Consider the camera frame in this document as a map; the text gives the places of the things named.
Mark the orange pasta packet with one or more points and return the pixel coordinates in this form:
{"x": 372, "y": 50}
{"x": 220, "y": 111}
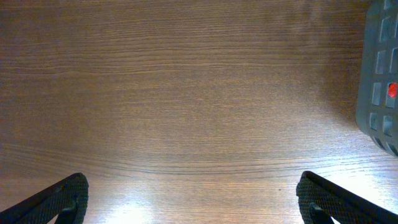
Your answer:
{"x": 392, "y": 90}

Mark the grey plastic basket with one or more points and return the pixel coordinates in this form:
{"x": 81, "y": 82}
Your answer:
{"x": 376, "y": 113}

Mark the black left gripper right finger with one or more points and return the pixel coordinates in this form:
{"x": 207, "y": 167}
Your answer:
{"x": 322, "y": 201}

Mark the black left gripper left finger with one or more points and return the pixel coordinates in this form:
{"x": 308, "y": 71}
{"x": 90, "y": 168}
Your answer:
{"x": 66, "y": 201}

